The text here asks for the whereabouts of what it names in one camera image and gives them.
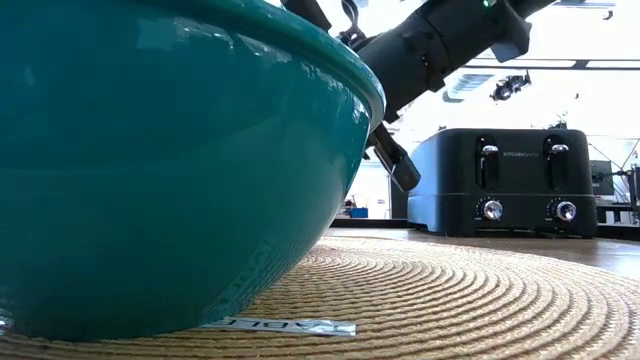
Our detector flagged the black hanging ceiling fixture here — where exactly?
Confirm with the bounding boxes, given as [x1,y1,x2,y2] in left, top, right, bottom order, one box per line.
[489,70,533,104]

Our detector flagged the round yellow woven placemat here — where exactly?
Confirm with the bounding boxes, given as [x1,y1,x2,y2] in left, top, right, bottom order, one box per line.
[0,235,640,360]

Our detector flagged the black aluminium table frame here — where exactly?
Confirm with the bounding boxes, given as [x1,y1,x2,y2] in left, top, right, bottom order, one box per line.
[329,217,640,242]

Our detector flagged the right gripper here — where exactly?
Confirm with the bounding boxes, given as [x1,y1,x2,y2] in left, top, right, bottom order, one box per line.
[279,0,533,195]

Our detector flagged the teal bowl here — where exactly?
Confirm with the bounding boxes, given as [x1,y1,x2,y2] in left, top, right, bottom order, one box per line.
[0,0,387,343]

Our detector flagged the black background monitor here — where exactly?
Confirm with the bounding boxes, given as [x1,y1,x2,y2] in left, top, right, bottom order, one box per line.
[589,159,617,198]

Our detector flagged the ceiling air vent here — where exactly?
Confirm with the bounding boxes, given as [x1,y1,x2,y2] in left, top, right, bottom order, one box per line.
[441,72,497,105]

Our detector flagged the black four-slot toaster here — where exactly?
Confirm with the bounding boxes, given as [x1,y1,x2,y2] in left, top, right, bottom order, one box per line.
[406,127,600,240]

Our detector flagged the black cabinet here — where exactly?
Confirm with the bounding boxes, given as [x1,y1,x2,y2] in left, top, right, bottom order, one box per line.
[389,187,411,221]

